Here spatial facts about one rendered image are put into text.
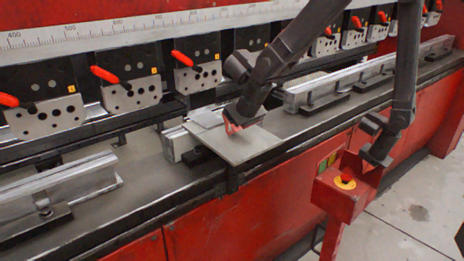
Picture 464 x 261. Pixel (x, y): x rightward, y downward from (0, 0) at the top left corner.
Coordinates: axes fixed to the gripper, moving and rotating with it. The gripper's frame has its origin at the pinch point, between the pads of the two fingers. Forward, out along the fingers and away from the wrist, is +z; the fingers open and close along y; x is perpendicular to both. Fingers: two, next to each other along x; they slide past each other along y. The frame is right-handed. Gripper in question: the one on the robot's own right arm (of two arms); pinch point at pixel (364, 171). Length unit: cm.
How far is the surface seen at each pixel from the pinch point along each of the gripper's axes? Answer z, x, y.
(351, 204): 1.6, 15.8, -4.1
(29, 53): -38, 81, 54
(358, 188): -0.7, 10.2, -2.7
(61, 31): -42, 74, 54
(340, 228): 22.7, 8.4, -5.7
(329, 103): -4.3, -18.6, 29.4
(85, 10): -45, 69, 54
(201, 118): -12, 42, 44
